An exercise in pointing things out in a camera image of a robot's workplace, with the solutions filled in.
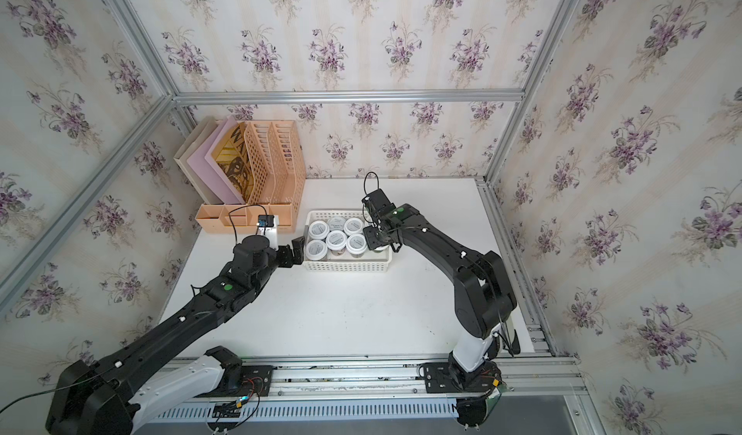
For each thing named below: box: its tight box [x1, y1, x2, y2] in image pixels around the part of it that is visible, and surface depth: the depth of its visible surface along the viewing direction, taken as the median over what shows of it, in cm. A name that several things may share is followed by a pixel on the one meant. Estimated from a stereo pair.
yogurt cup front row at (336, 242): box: [325, 229, 348, 257], surface depth 95 cm
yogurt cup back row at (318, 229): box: [307, 220, 331, 240], surface depth 97 cm
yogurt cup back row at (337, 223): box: [327, 216, 347, 232], surface depth 101 cm
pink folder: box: [186, 115, 246, 205], surface depth 92 cm
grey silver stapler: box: [511, 328, 521, 355], surface depth 78 cm
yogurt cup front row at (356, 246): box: [345, 233, 369, 259], surface depth 93 cm
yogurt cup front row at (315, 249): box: [304, 238, 329, 261], surface depth 92 cm
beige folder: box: [173, 116, 223, 204], surface depth 92 cm
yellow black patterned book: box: [211, 121, 254, 204], surface depth 103 cm
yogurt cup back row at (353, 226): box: [342, 217, 364, 235], surface depth 98 cm
